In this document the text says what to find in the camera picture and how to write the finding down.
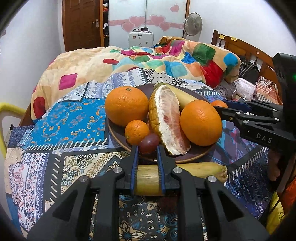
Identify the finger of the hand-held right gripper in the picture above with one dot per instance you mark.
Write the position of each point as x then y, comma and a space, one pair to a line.
233, 104
231, 114

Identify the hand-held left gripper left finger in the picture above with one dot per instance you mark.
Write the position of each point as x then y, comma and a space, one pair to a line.
133, 172

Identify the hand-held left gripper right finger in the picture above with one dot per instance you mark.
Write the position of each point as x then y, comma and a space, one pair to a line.
161, 172

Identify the small tangerine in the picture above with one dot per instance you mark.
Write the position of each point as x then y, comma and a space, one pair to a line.
218, 103
137, 132

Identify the long sugar cane piece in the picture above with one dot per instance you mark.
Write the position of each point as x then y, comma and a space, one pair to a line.
148, 180

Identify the large orange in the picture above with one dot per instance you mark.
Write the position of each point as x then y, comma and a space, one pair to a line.
201, 122
126, 105

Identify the red grape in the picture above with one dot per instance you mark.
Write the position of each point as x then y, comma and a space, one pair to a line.
149, 143

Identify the purple round plate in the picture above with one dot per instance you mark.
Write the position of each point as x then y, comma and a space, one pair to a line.
198, 150

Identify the banana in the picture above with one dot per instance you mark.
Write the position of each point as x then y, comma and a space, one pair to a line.
182, 97

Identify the pink pomelo wedge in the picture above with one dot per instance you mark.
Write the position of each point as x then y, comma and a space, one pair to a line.
168, 120

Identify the person's right hand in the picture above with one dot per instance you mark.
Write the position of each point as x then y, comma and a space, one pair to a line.
274, 166

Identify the pink quilted bag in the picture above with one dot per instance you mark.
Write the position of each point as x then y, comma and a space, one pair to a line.
245, 87

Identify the black backpack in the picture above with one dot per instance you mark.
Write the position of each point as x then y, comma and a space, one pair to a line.
248, 69

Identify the wooden bed headboard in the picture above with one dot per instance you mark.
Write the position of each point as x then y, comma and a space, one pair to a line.
249, 48

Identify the blue patterned blanket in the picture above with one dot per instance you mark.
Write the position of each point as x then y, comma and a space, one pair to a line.
69, 129

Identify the standing electric fan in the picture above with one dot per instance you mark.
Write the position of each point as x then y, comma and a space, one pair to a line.
193, 24

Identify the yellow plastic bag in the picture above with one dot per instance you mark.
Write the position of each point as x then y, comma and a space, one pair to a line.
276, 210

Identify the frosted sliding wardrobe door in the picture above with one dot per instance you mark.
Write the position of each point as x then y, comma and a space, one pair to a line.
127, 14
166, 14

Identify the white box appliance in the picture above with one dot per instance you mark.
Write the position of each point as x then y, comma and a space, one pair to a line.
141, 39

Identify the colourful checked quilt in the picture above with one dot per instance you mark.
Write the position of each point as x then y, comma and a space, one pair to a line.
92, 62

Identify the yellow plastic chair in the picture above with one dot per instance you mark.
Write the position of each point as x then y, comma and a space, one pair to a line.
9, 109

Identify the open wardrobe shelf section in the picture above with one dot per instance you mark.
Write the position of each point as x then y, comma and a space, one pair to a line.
106, 23

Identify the brown wooden door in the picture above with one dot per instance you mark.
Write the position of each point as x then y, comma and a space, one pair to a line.
81, 25

